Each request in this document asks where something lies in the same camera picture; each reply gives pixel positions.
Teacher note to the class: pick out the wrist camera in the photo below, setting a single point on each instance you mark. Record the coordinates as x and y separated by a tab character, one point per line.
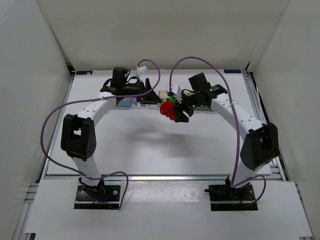
174	90
141	70

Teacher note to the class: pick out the red lego block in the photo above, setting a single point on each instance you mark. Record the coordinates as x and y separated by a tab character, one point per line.
167	109

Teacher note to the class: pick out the orange container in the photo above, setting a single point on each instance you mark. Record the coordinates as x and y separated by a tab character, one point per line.
164	97

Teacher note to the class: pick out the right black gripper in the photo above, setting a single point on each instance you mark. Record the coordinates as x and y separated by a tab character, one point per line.
182	110

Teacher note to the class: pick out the clear container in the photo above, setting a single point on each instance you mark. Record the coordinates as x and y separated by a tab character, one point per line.
145	104

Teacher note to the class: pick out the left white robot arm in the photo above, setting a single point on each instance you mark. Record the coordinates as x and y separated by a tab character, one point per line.
78	137

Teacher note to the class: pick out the grey container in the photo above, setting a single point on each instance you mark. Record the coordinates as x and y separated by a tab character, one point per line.
204	109

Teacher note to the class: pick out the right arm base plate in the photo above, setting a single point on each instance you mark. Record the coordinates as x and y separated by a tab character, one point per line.
225	199

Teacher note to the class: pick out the blue container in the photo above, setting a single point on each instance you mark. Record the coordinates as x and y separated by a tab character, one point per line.
125	103

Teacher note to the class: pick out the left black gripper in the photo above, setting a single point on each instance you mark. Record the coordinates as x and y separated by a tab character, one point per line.
146	90

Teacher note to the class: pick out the aluminium table rail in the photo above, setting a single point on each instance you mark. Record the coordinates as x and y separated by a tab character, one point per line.
211	177

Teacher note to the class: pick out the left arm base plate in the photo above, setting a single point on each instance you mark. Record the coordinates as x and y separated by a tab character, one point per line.
108	199

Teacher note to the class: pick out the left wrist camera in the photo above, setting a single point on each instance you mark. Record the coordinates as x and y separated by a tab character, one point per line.
141	70

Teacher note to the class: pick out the green lego block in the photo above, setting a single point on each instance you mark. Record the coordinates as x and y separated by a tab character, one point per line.
172	99

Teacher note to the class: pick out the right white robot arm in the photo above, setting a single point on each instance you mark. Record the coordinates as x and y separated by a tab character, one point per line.
257	142

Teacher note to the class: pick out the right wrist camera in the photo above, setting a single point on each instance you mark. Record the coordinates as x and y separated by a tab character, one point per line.
174	90

